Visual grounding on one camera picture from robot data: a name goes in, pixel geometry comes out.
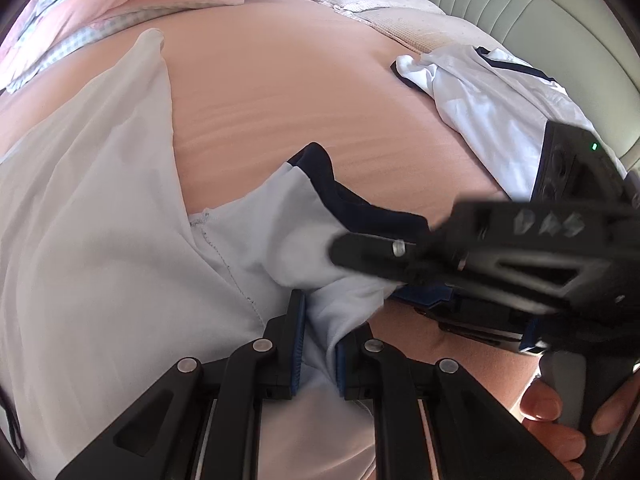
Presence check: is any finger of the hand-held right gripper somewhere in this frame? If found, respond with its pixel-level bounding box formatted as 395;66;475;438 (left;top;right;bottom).
390;284;545;357
329;230;602;314

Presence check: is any grey upholstered headboard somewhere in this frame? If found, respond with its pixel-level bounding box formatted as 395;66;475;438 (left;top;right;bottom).
330;0;640;171

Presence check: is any light blue navy-trimmed shirt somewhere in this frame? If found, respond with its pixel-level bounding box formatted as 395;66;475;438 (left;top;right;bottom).
0;27;431;480

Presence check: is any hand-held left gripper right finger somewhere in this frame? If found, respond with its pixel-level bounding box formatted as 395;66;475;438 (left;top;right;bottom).
335;322;576;480

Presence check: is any white navy-striped shirt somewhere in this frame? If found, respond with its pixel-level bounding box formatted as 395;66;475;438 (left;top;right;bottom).
390;45;576;206

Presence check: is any person's right hand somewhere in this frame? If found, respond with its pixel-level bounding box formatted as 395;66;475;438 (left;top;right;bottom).
519;374;640;480

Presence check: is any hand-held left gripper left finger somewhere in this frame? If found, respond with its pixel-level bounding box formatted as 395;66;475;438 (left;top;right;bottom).
55;289;307;480

